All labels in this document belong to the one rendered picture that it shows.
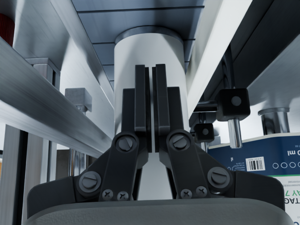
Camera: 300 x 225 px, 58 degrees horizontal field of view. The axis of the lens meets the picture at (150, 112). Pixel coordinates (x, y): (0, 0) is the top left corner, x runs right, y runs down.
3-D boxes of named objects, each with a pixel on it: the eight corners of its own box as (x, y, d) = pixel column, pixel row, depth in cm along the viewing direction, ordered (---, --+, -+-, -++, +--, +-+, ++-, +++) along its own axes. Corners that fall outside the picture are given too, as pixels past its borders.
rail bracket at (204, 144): (207, 93, 49) (213, 160, 46) (172, 94, 49) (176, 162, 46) (210, 87, 46) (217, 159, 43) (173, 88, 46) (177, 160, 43)
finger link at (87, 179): (87, 211, 13) (98, 100, 17) (153, 209, 13) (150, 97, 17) (68, 190, 10) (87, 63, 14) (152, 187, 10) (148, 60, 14)
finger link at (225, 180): (157, 209, 13) (152, 97, 17) (223, 207, 13) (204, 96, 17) (156, 187, 10) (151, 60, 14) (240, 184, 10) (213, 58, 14)
